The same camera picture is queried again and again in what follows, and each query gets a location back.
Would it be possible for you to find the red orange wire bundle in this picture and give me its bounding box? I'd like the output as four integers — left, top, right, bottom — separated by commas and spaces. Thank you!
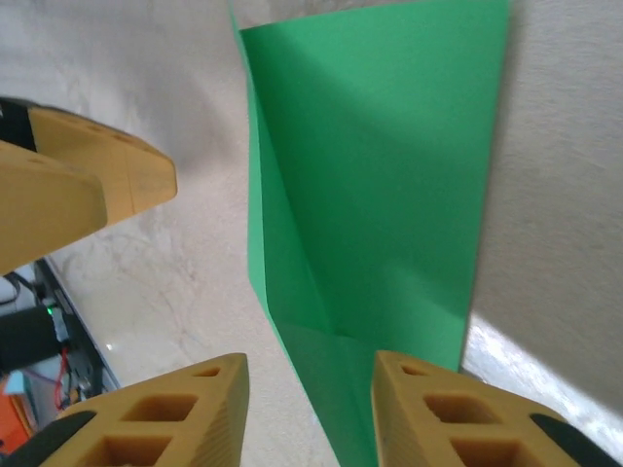
55, 347, 74, 413

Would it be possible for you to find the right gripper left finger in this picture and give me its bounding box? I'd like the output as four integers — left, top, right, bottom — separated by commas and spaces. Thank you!
4, 353, 251, 467

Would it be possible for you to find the green paper sheet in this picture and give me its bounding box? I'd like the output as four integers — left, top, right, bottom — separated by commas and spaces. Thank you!
228, 0, 512, 467

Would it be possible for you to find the orange box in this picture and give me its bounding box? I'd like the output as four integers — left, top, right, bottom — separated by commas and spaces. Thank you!
0, 391, 43, 439

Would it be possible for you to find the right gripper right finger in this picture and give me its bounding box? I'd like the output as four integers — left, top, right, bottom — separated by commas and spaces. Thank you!
371, 349, 622, 467

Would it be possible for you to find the black controller board green light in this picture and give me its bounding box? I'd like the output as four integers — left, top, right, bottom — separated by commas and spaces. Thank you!
0, 301, 67, 374

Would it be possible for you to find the light blue box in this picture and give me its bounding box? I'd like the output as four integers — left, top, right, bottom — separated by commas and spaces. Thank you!
0, 369, 28, 395

